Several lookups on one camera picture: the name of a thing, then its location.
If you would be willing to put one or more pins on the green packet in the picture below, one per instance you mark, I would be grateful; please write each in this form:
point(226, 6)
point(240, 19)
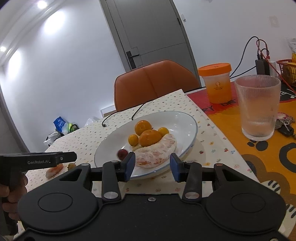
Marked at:
point(69, 128)

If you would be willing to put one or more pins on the small orange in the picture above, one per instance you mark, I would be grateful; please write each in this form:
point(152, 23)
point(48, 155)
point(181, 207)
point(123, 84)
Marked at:
point(133, 140)
point(163, 131)

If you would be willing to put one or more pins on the white board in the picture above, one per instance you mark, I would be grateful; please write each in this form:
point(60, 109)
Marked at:
point(107, 110)

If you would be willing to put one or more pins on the blue plastic bag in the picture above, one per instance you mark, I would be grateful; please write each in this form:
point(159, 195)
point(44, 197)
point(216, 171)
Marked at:
point(59, 124)

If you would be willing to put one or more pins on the grey door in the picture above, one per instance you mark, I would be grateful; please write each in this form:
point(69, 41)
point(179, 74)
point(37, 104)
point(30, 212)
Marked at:
point(148, 34)

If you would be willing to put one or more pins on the white bowl with blue rim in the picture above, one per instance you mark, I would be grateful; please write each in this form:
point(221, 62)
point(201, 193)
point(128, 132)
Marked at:
point(180, 129)

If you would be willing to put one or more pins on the small red fruit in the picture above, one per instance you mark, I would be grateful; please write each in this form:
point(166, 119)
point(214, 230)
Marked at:
point(121, 154)

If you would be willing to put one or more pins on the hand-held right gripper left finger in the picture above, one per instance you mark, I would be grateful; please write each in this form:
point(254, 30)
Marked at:
point(129, 165)

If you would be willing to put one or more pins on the orange leather chair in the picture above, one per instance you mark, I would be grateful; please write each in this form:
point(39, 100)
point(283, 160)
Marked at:
point(157, 83)

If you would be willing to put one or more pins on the round ceiling lamp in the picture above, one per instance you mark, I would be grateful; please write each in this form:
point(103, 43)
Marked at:
point(41, 4)
point(2, 48)

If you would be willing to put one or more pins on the large peeled pomelo segment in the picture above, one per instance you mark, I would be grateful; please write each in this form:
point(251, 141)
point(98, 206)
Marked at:
point(159, 150)

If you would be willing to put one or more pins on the small green fruit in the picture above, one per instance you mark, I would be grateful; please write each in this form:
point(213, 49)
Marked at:
point(71, 166)

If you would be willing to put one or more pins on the clear plastic bag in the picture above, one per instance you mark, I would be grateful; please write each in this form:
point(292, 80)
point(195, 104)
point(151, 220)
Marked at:
point(89, 122)

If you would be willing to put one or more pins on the bunch of keys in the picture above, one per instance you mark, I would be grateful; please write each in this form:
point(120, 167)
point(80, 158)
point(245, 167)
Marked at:
point(285, 129)

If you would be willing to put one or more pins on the small peeled pomelo segment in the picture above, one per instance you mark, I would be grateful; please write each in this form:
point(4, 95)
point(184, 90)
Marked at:
point(54, 171)

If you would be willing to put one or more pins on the person's left hand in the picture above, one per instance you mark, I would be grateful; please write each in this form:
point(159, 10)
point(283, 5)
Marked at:
point(20, 187)

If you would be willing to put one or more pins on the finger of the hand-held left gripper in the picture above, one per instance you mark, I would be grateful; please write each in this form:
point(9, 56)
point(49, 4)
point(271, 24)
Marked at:
point(67, 157)

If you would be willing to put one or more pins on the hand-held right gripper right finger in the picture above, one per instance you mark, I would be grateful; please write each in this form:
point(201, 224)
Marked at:
point(175, 166)

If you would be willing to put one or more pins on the ribbed clear glass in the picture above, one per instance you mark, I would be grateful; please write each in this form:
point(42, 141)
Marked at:
point(256, 109)

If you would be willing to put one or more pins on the large orange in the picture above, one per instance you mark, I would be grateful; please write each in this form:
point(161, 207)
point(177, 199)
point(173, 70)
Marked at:
point(150, 138)
point(143, 127)

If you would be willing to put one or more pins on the dotted white tablecloth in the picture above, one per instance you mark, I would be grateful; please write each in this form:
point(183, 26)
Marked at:
point(81, 139)

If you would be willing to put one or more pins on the white plastic bag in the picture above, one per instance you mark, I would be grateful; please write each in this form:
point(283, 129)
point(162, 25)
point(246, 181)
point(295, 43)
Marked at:
point(52, 139)

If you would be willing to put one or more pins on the yellow snack packet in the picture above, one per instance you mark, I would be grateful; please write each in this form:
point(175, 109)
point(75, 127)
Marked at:
point(293, 55)

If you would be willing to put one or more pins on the orange lidded jar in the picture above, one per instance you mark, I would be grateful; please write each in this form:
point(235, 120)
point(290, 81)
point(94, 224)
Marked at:
point(217, 88)

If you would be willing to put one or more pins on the black power bank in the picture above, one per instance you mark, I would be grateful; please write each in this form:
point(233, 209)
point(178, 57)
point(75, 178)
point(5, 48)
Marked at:
point(262, 67)

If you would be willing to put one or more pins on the white light switch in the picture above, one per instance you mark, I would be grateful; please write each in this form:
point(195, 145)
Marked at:
point(183, 18)

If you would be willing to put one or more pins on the red plastic basket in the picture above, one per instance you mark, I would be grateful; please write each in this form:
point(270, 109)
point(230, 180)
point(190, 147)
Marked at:
point(284, 63)

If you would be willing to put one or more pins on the orange printed table mat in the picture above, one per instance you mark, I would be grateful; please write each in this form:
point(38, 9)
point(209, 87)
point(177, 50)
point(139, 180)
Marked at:
point(231, 129)

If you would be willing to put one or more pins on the white charger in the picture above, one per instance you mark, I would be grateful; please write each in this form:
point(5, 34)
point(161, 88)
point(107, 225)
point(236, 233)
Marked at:
point(272, 68)

